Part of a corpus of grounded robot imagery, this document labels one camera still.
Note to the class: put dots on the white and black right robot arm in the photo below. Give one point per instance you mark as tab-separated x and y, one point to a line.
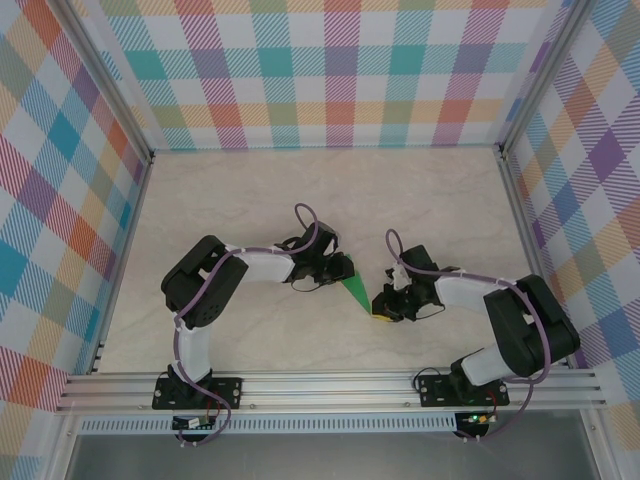
460	296

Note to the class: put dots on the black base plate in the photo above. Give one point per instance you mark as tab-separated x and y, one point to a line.
435	395
232	387

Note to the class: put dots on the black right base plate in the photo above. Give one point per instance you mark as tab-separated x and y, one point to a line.
435	395

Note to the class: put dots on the aluminium frame post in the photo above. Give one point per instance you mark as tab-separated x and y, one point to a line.
109	75
545	75

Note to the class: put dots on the left circuit board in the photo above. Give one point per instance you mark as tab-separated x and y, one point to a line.
192	423

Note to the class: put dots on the aluminium frame leg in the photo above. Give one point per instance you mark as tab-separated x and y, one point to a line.
598	450
60	450

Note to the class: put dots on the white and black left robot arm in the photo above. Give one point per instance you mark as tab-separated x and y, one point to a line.
265	266

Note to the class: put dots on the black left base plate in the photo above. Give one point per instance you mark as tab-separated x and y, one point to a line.
232	387

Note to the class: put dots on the green paper sheet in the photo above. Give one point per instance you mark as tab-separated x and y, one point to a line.
361	292

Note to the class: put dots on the right circuit board green light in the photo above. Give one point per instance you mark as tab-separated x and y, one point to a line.
477	419

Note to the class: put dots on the aluminium mounting rail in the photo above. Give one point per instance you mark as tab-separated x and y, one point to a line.
325	390

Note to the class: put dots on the aluminium side rail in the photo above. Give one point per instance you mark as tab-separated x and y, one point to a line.
537	265
123	265

